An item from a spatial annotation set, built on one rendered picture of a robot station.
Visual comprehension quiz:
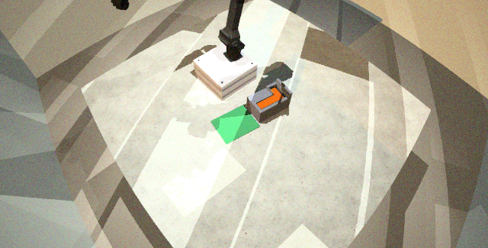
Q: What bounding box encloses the orange l-shaped part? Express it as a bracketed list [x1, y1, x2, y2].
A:
[257, 88, 284, 109]

